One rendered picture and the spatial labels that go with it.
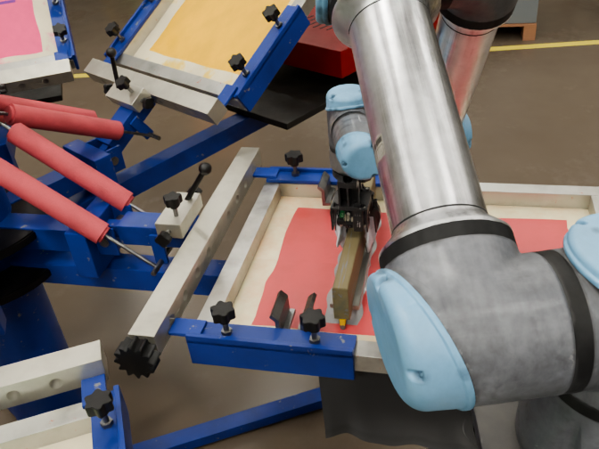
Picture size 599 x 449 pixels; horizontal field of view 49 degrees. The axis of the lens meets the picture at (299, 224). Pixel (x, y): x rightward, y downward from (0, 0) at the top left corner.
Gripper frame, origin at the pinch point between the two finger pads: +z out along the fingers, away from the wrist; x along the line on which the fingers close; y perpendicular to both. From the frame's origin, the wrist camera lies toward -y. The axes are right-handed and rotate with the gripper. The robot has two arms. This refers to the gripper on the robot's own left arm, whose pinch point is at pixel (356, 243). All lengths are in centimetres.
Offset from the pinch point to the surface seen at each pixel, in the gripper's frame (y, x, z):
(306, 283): 8.3, -9.5, 4.5
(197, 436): -14, -59, 95
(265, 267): 4.1, -19.4, 4.6
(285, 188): -24.3, -21.4, 3.0
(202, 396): -34, -65, 101
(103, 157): -25, -69, -4
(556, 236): -13.0, 40.7, 5.1
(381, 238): -8.8, 3.8, 5.0
